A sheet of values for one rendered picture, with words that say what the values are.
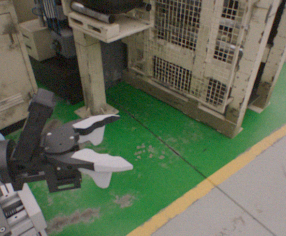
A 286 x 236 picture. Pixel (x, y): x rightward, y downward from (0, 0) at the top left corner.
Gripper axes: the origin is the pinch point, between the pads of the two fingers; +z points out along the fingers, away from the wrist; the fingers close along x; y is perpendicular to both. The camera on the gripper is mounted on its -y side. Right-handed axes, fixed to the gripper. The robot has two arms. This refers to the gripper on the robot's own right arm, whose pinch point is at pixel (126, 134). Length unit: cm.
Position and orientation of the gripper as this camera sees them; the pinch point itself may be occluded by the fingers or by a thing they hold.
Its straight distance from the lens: 46.1
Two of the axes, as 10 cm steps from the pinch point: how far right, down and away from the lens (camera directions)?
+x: 2.0, 5.1, -8.4
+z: 9.8, -1.2, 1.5
